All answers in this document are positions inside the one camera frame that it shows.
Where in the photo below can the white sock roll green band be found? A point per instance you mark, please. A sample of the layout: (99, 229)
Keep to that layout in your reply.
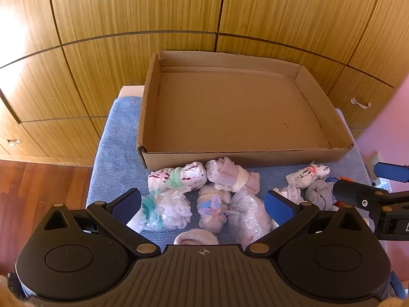
(175, 176)

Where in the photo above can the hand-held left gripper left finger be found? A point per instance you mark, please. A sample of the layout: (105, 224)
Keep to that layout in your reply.
(127, 204)

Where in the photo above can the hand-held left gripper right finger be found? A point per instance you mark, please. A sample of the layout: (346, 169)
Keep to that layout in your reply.
(281, 205)

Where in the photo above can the white table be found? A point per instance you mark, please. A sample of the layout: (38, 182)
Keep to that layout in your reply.
(131, 91)

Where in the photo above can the pink sock roll cream band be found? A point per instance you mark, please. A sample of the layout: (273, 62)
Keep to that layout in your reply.
(228, 174)

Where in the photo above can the brown cardboard box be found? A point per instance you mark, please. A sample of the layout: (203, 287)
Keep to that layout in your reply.
(230, 108)

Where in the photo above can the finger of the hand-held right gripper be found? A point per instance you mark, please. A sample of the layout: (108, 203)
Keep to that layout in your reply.
(350, 192)
(388, 170)

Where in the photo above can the blue sock roll pink band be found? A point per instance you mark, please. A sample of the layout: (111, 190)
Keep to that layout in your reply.
(330, 179)

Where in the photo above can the pastel multicolour sock roll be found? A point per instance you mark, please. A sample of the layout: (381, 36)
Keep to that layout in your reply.
(212, 208)

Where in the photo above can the white sock roll teal band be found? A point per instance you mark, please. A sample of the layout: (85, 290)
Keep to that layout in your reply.
(166, 214)

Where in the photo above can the blue towel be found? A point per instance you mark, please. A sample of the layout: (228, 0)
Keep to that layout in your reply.
(118, 153)

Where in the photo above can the pink knitted sock roll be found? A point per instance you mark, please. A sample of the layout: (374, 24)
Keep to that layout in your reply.
(196, 238)

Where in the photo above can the grey sock roll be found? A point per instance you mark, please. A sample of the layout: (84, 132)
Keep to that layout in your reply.
(319, 193)

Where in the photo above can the white sock roll red marks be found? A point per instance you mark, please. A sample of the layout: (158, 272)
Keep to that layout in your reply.
(308, 172)

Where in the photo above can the translucent white pink sock roll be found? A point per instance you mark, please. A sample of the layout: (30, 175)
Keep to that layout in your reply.
(247, 219)

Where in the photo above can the plain white sock roll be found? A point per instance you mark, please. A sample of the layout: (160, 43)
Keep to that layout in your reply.
(292, 195)

